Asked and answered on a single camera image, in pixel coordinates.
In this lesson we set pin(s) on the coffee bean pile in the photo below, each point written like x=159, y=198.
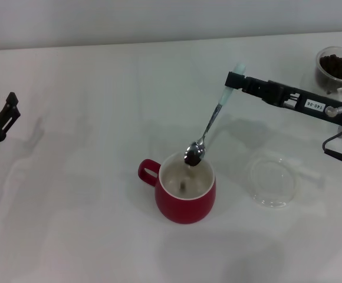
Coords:
x=339, y=67

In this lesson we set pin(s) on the red ceramic mug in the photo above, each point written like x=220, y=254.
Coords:
x=185, y=209

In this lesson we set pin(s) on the clear glass saucer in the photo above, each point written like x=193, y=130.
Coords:
x=308, y=85

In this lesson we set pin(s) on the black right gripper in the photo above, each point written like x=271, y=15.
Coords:
x=306, y=101

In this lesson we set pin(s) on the few coffee beans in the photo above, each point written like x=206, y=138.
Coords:
x=193, y=159

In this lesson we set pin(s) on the clear glass dish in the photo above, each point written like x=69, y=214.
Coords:
x=271, y=182

